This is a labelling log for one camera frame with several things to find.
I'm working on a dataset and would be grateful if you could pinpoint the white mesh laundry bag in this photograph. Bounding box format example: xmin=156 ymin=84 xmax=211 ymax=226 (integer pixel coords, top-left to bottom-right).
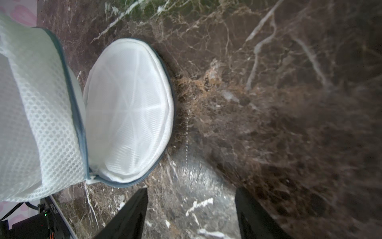
xmin=1 ymin=15 xmax=175 ymax=202

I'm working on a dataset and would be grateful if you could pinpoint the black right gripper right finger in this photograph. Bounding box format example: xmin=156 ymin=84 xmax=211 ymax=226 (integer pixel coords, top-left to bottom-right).
xmin=235 ymin=187 xmax=292 ymax=239

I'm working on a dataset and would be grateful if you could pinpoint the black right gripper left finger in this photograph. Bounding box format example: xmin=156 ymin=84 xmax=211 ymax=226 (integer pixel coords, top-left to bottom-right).
xmin=94 ymin=188 xmax=148 ymax=239

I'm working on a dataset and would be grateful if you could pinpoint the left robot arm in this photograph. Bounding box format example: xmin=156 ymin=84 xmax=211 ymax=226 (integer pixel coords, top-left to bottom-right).
xmin=1 ymin=196 xmax=77 ymax=239

